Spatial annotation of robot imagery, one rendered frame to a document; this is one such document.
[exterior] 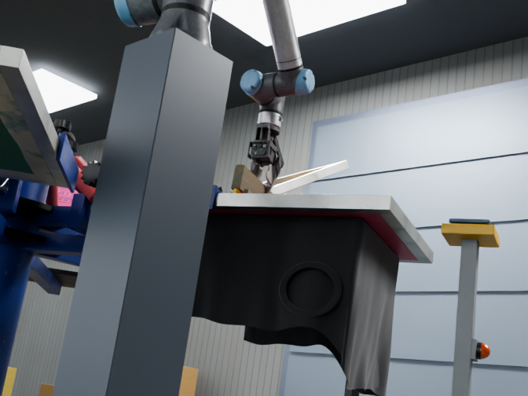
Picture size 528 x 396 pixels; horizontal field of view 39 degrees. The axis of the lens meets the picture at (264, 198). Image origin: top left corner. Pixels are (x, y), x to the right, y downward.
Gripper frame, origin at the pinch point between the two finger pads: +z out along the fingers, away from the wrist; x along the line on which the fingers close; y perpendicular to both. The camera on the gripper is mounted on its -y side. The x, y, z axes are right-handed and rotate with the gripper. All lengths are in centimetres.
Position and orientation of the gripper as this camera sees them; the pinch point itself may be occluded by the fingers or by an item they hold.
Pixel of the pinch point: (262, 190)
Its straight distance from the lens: 232.0
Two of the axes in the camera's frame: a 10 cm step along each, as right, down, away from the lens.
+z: -1.4, 9.5, -2.8
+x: 9.2, 0.2, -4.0
